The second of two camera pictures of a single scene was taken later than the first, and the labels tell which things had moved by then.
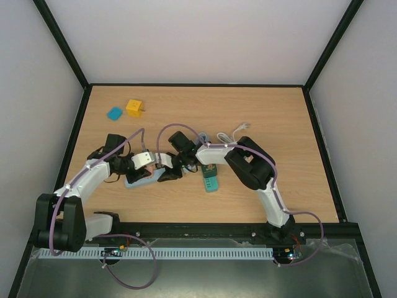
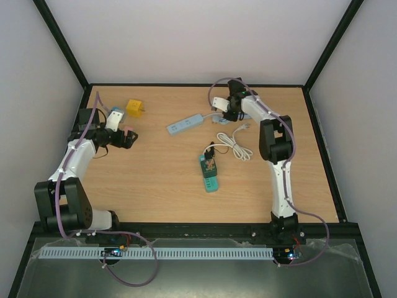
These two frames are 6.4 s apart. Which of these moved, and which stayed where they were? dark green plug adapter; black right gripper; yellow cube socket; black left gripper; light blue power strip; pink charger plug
Moved: black right gripper; light blue power strip; pink charger plug; black left gripper
Stayed: dark green plug adapter; yellow cube socket
